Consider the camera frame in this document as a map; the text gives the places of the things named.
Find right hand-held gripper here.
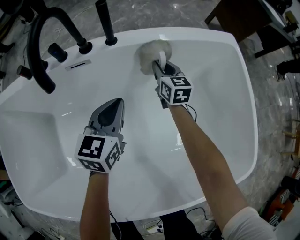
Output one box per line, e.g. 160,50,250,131
152,61,194,109

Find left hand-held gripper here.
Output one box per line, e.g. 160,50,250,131
74,97,128,174

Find white fluffy cleaning cloth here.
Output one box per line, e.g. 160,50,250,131
135,39,173,76

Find white bathtub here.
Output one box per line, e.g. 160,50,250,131
0,27,258,223

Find person's left forearm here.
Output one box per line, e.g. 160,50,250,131
79,172,111,240

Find person's right forearm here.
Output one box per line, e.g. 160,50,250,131
168,104,249,233

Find black bathtub faucet set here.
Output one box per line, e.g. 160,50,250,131
27,7,93,94

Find chrome overflow slot plate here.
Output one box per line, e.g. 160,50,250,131
65,59,92,72

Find dark wooden vanity cabinet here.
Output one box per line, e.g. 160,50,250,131
205,0,297,59

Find white power strip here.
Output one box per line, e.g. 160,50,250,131
145,225,165,234

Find person's black trousers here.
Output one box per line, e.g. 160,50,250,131
110,209,224,240

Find small wooden chair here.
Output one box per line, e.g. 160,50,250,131
281,118,300,160

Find person's white shirt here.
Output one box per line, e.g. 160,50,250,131
221,206,285,240

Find orange striped case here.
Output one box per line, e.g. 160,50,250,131
267,187,300,227

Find thin black cable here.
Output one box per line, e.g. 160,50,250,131
185,104,198,123

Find black hand shower handle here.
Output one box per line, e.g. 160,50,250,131
95,0,118,46

